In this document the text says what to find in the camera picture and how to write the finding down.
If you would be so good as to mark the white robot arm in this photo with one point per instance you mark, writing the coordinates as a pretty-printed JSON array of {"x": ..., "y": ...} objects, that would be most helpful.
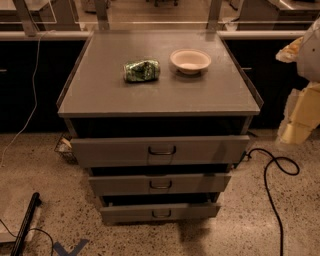
[{"x": 308, "y": 61}]

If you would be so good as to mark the grey top drawer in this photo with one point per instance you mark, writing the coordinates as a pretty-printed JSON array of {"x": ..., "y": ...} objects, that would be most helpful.
[{"x": 144, "y": 151}]

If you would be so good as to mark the grey drawer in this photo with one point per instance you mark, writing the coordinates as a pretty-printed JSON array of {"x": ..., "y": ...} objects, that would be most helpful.
[
  {"x": 161, "y": 184},
  {"x": 144, "y": 151},
  {"x": 158, "y": 212}
]

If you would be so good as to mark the grey drawer cabinet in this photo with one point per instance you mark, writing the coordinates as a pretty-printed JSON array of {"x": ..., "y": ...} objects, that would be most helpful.
[{"x": 98, "y": 103}]

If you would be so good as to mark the grey bottom drawer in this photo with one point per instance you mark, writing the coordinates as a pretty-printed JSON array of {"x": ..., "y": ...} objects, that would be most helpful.
[{"x": 158, "y": 212}]

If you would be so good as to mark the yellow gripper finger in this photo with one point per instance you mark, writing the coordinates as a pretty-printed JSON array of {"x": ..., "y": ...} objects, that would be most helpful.
[
  {"x": 301, "y": 115},
  {"x": 290, "y": 52}
]

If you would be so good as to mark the black wire basket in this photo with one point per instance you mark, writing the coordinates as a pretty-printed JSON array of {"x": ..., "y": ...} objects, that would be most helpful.
[{"x": 64, "y": 149}]

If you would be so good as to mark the black bar on floor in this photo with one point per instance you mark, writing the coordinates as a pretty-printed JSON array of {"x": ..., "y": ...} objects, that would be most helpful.
[{"x": 23, "y": 231}]

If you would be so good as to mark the white paper bowl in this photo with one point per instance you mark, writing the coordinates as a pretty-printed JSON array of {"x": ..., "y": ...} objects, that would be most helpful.
[{"x": 190, "y": 61}]

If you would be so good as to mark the crushed green soda can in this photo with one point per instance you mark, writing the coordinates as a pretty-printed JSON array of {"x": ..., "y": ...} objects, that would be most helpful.
[{"x": 141, "y": 70}]

